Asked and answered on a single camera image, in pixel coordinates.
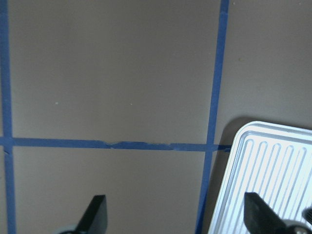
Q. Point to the silver ribbed metal tray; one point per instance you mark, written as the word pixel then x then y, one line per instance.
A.
pixel 272 160

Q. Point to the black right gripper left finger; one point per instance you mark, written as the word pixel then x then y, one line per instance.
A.
pixel 94 219

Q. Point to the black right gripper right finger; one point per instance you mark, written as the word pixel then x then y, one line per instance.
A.
pixel 259 218

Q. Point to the small black bearing gear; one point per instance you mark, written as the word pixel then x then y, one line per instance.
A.
pixel 307 214

